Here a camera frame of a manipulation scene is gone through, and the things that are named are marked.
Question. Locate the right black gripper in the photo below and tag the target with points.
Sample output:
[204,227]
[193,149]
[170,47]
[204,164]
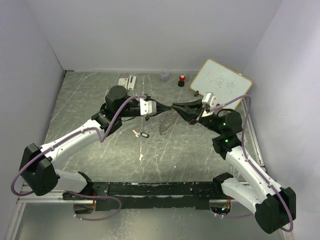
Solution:
[189,115]

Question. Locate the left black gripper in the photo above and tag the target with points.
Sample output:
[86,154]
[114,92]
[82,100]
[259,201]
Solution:
[161,107]

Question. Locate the metal disc with keyrings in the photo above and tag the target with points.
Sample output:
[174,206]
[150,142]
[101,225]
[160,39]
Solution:
[168,122]

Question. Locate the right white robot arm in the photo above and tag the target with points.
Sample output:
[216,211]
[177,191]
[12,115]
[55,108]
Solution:
[273,206]

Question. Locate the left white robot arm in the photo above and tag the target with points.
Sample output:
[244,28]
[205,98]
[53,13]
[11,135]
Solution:
[38,164]

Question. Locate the red black stamp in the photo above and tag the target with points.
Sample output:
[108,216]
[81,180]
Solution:
[181,82]

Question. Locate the key with black tag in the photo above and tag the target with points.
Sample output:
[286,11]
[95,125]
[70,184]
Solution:
[140,134]

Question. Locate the small clear cup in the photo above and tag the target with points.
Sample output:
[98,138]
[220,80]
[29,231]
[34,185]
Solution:
[164,75]

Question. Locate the white stapler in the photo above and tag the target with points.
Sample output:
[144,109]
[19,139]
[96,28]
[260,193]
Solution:
[131,82]

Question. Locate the small whiteboard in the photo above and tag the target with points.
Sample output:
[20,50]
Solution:
[223,82]

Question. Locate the white staple box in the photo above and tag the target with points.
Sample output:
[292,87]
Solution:
[123,82]

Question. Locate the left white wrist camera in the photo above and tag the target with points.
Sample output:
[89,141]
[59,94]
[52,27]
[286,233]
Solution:
[147,107]

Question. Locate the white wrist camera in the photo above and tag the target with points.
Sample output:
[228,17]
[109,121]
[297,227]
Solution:
[209,101]
[147,107]

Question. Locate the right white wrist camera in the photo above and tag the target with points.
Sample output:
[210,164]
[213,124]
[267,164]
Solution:
[209,101]

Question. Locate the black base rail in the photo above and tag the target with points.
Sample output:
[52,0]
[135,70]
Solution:
[148,195]

